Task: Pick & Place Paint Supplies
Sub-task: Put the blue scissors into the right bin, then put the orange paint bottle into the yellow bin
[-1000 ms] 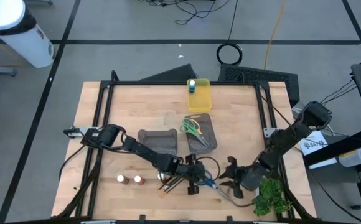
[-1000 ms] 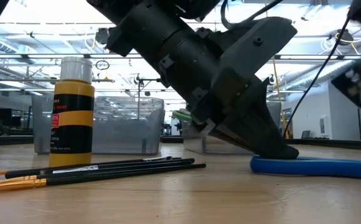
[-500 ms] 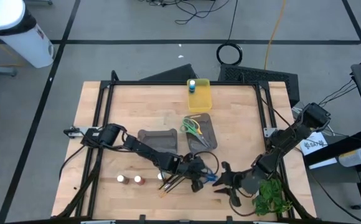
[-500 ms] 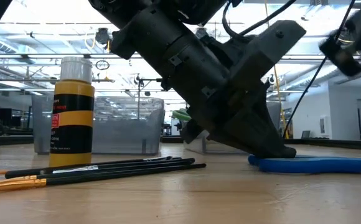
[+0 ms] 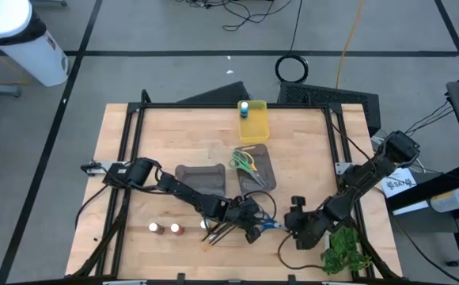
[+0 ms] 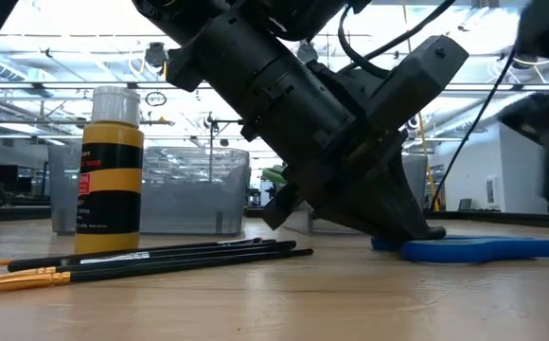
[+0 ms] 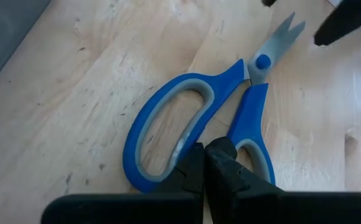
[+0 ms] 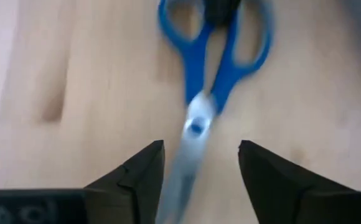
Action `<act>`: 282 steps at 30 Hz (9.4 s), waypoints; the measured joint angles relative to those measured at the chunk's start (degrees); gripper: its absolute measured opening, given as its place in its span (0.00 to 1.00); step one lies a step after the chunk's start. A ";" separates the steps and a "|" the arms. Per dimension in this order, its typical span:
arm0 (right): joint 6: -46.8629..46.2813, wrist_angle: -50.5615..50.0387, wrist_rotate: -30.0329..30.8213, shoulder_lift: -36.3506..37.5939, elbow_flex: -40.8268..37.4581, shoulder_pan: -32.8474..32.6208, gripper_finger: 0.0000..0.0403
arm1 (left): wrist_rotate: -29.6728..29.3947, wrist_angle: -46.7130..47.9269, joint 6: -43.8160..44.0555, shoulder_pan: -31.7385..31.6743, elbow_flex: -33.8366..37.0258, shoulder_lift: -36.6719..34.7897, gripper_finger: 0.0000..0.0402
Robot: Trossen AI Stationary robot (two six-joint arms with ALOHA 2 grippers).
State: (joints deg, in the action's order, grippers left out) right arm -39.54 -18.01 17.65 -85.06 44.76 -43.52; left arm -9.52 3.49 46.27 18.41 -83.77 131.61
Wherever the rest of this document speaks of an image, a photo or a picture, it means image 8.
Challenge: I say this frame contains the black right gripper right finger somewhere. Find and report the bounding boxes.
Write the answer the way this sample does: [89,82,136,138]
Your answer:
[238,139,355,224]

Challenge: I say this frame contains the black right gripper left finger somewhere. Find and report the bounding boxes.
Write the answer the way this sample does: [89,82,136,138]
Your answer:
[83,139,166,224]

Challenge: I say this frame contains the blue-handled scissors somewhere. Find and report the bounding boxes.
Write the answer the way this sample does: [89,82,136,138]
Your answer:
[155,0,274,224]

